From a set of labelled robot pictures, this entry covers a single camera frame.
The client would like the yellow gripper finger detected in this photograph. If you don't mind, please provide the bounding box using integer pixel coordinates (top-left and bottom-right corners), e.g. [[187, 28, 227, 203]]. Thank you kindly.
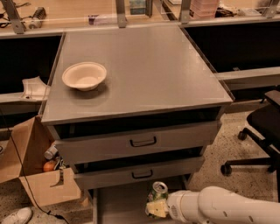
[[145, 199, 168, 218]]

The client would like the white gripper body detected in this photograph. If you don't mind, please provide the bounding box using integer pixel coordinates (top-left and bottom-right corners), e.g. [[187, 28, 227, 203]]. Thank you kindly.
[[167, 191, 199, 223]]

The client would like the green soda can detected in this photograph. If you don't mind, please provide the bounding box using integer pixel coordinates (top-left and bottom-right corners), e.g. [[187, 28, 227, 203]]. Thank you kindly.
[[144, 181, 169, 220]]

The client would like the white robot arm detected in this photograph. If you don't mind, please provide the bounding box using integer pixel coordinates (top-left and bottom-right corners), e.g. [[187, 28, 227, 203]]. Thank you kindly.
[[146, 186, 280, 224]]

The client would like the grey bottom drawer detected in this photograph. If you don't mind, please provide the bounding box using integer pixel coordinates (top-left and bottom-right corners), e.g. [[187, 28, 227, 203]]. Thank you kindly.
[[94, 174, 193, 224]]

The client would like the grey drawer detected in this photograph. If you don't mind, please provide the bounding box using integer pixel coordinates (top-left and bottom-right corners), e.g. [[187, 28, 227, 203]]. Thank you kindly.
[[54, 121, 221, 165], [94, 174, 193, 224], [73, 156, 205, 189]]

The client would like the grey middle drawer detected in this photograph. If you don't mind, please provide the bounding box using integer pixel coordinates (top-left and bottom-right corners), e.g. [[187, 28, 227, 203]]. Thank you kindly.
[[73, 156, 205, 189]]

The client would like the grey top drawer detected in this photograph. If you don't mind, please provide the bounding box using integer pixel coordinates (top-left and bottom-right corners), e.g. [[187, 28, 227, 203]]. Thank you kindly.
[[54, 121, 221, 165]]

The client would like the grey drawer cabinet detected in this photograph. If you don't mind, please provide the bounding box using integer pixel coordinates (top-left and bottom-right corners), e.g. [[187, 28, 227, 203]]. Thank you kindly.
[[40, 24, 234, 224]]

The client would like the orange fruit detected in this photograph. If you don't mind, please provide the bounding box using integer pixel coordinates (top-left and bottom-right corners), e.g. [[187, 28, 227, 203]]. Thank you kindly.
[[43, 160, 55, 172]]

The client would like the black office chair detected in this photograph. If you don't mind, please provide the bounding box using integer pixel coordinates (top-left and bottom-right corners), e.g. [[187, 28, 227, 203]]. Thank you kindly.
[[220, 90, 280, 200]]

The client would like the white bottle in box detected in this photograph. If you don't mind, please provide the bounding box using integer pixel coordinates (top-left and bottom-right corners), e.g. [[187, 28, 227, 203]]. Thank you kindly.
[[44, 145, 58, 160]]

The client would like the white sneaker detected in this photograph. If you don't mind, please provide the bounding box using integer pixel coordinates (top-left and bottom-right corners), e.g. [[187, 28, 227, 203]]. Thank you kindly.
[[0, 207, 32, 224]]

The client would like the brown cardboard box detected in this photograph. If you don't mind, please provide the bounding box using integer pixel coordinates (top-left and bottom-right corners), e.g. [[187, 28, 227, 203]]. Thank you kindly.
[[0, 117, 81, 207]]

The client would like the white paper bowl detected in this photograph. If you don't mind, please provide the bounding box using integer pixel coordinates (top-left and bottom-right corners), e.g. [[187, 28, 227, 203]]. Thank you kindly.
[[62, 62, 107, 91]]

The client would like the pink plastic container stack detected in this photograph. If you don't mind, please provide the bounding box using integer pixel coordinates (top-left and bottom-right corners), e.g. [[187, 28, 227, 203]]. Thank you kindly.
[[190, 0, 219, 19]]

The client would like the teal small box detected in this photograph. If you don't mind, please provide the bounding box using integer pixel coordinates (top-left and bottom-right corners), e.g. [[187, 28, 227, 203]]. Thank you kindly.
[[129, 0, 146, 15]]

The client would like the black white handheld tool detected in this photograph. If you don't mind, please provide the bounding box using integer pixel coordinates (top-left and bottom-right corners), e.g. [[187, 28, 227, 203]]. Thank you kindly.
[[29, 7, 46, 29]]

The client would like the black floor cable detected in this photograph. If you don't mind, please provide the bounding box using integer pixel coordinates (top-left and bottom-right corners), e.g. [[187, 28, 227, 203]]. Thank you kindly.
[[0, 110, 70, 224]]

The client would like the white plastic bracket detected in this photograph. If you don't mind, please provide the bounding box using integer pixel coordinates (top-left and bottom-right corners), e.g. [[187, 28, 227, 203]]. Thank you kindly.
[[20, 76, 50, 102]]

